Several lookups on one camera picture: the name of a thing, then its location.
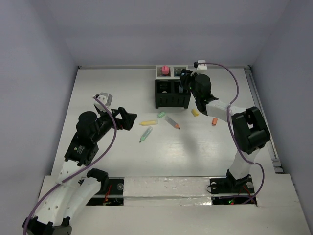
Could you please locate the clear orange-tip marker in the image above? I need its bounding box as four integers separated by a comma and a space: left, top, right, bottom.
164, 116, 180, 129

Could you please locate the white slotted organizer box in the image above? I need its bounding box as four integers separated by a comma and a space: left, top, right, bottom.
155, 65, 188, 80

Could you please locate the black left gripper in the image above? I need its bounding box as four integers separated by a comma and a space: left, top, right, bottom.
92, 106, 136, 142

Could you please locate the yellow marker cap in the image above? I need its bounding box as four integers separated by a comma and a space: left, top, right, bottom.
191, 109, 199, 117

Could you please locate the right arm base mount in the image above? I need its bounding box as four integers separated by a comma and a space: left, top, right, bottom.
206, 170, 257, 205

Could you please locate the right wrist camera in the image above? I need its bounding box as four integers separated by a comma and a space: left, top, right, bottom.
193, 60, 207, 74

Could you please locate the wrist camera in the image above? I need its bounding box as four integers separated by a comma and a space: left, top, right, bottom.
94, 92, 113, 114
193, 60, 207, 74

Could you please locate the clear yellow highlighter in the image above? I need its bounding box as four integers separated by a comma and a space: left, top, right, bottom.
139, 120, 158, 126

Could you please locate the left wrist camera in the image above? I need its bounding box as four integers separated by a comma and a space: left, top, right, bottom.
94, 92, 113, 114

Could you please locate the black slotted organizer box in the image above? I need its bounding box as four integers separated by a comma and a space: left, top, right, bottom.
155, 79, 191, 109

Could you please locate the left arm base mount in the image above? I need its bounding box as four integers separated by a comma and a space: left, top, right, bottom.
87, 178, 124, 206

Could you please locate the pink bottle of pens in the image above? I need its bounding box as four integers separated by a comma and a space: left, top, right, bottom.
160, 65, 170, 76

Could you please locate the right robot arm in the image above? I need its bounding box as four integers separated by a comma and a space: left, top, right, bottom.
180, 69, 270, 192

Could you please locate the clear green highlighter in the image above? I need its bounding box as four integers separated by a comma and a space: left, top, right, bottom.
139, 126, 153, 142

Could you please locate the orange marker cap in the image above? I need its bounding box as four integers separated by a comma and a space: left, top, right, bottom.
212, 117, 218, 126

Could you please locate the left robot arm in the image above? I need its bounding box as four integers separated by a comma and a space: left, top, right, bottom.
22, 107, 137, 235

